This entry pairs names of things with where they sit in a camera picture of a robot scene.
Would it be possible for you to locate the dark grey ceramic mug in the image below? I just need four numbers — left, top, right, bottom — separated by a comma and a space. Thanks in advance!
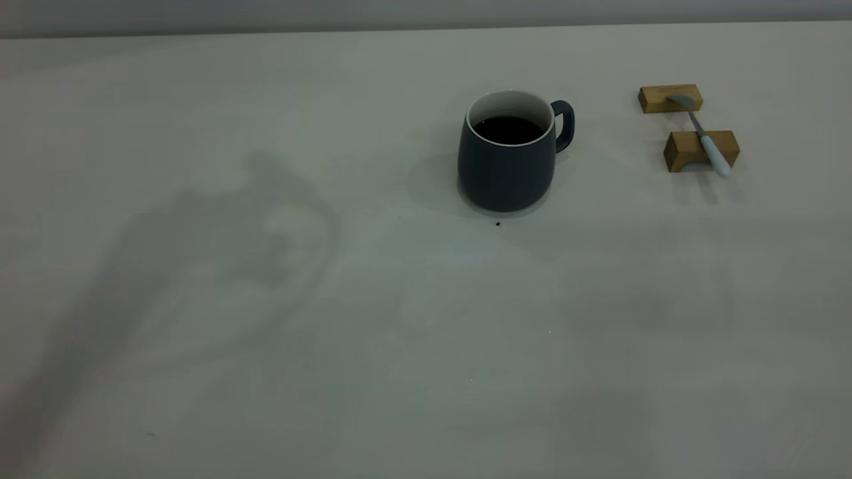
457, 90, 575, 213

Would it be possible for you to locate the flat wooden block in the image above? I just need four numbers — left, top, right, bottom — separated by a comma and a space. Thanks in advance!
638, 84, 704, 114

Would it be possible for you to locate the arched wooden block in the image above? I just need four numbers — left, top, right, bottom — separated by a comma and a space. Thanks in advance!
664, 130, 740, 174

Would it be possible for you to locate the metal spoon with white handle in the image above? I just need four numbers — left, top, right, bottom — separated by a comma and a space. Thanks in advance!
667, 94, 733, 178

